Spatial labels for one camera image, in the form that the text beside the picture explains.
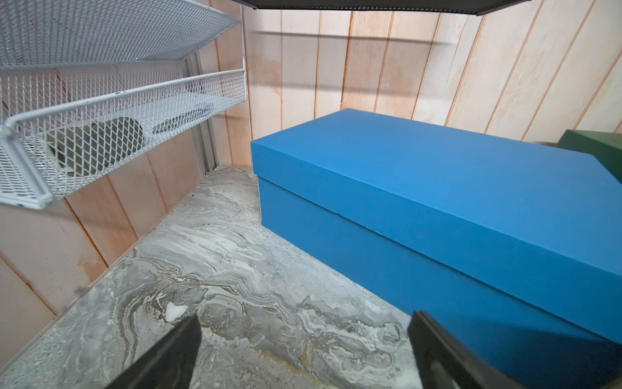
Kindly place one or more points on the white wire mesh shelf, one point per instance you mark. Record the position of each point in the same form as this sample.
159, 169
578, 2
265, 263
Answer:
68, 63

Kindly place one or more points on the green shoebox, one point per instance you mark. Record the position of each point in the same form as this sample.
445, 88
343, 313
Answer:
604, 146

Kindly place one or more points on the black wire mesh basket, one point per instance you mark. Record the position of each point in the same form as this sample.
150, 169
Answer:
465, 7

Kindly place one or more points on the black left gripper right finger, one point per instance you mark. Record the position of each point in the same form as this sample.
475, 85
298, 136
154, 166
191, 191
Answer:
444, 362

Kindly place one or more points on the blue shoebox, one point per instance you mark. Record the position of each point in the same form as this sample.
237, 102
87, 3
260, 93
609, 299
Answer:
514, 248

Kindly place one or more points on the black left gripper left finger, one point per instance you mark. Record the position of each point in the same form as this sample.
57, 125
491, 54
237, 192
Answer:
169, 363

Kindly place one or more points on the grey item in shelf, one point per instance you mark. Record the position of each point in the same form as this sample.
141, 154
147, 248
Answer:
91, 148

